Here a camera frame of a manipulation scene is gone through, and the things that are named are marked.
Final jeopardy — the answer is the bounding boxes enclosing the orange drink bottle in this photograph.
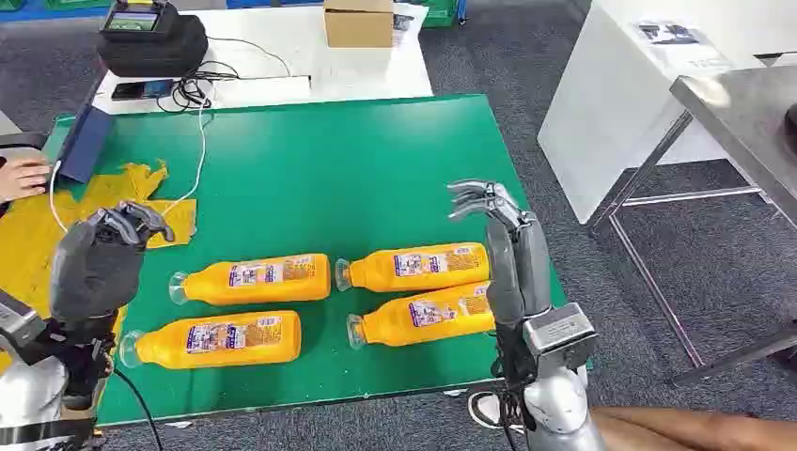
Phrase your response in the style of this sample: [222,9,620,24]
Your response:
[334,241,492,294]
[345,280,497,351]
[118,309,304,371]
[168,253,333,307]

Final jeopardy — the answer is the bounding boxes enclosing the white cabinet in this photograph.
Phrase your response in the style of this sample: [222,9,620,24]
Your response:
[537,0,797,226]

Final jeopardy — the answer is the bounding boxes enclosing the printed paper sheet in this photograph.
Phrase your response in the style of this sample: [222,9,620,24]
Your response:
[633,21,703,47]

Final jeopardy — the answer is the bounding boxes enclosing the brown cardboard box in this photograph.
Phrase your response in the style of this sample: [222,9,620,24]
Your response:
[322,0,396,50]

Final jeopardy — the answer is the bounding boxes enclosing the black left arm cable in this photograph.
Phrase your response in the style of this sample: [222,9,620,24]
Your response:
[110,365,165,451]

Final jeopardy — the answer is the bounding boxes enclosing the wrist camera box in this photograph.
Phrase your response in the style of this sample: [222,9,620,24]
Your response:
[522,302,600,376]
[0,290,49,366]

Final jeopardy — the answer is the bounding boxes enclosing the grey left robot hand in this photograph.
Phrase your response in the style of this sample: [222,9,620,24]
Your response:
[49,200,176,325]

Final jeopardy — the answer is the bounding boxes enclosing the black device with screen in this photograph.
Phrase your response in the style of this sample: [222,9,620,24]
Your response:
[99,0,180,43]

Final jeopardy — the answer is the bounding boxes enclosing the green crate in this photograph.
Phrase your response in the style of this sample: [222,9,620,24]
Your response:
[407,0,463,30]

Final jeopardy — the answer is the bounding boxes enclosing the green table mat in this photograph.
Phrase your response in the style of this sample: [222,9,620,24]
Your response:
[41,93,593,428]

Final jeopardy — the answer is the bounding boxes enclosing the long white box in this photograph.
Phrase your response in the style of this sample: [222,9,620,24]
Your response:
[207,75,313,110]

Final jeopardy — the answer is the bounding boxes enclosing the dark blue flat box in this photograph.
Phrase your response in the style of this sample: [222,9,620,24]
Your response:
[58,104,117,185]

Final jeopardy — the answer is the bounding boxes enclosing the black and white shoe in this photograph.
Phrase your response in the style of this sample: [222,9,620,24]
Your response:
[466,388,527,432]

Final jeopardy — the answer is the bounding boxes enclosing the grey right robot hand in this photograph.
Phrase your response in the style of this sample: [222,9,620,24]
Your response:
[446,179,555,329]

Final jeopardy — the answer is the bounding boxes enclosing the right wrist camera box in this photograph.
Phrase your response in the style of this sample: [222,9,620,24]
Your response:
[522,302,600,376]

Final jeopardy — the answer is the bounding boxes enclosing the steel bench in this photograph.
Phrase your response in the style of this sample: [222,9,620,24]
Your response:
[587,64,797,388]

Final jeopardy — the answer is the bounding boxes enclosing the black tangled cables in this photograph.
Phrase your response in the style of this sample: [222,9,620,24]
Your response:
[154,36,294,115]

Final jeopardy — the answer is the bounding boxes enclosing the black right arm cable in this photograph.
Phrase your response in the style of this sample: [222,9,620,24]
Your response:
[470,345,532,451]

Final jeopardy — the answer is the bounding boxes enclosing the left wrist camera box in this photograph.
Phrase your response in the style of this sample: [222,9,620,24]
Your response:
[0,290,49,366]

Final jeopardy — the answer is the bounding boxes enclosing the black smartphone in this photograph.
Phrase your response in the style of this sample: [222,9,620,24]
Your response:
[110,79,176,102]

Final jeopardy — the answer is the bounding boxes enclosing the printed papers on table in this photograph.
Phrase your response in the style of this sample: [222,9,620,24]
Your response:
[392,5,432,50]

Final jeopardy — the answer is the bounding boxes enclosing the black bag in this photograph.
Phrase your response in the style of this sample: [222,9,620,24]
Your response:
[97,13,211,80]

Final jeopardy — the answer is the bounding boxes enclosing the person's leg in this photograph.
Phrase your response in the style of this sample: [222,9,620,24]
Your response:
[589,405,797,451]

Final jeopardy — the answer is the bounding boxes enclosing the white table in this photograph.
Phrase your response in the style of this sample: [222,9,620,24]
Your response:
[91,2,434,117]

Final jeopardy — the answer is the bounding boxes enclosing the person's hand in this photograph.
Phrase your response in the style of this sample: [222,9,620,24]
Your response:
[0,156,53,205]

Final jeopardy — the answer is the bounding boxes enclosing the white cable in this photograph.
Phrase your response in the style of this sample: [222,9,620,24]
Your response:
[48,93,209,235]

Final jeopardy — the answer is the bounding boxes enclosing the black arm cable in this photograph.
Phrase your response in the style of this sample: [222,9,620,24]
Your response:
[110,365,165,451]
[470,345,532,451]

